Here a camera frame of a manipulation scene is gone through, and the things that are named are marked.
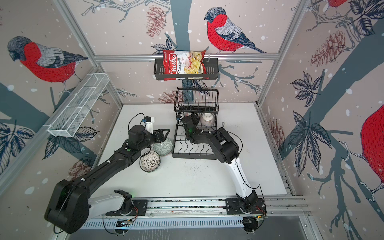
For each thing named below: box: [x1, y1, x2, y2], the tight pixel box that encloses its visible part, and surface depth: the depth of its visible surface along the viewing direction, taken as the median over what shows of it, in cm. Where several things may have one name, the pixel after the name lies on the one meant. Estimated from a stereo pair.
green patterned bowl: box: [153, 138, 173, 156], surface depth 94 cm
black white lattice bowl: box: [139, 150, 161, 173], surface depth 85 cm
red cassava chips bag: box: [163, 49, 210, 81], surface depth 89 cm
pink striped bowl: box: [200, 113, 215, 126], surface depth 106 cm
